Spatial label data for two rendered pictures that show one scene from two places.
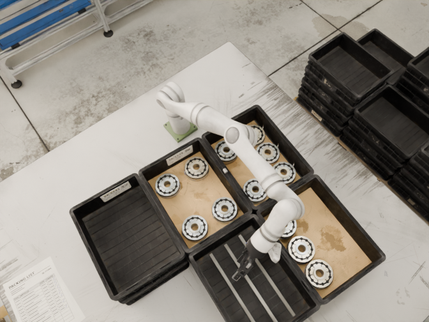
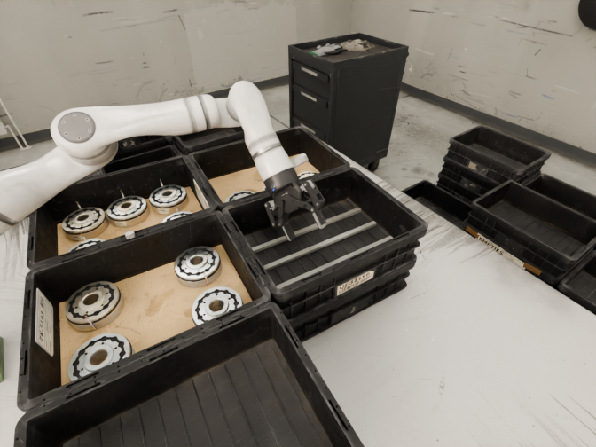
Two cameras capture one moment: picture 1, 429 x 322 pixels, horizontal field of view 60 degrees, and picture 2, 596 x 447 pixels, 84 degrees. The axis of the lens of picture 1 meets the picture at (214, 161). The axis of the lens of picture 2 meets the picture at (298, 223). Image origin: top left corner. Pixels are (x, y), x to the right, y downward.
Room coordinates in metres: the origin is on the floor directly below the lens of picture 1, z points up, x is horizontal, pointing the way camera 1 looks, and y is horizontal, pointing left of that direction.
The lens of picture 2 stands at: (0.25, 0.48, 1.43)
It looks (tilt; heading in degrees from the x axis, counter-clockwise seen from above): 42 degrees down; 270
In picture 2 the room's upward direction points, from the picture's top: straight up
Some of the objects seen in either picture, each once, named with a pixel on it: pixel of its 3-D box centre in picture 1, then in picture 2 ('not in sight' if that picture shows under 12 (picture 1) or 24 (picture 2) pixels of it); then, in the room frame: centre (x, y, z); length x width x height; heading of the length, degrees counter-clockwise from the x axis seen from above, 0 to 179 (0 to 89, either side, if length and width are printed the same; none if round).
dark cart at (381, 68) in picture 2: not in sight; (341, 115); (-0.06, -1.78, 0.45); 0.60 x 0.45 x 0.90; 35
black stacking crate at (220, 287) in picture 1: (251, 282); (321, 236); (0.19, -0.11, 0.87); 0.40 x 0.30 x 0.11; 30
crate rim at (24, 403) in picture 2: (193, 191); (146, 287); (0.54, 0.09, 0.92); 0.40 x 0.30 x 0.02; 30
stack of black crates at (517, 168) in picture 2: not in sight; (482, 181); (-0.80, -1.08, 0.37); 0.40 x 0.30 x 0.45; 125
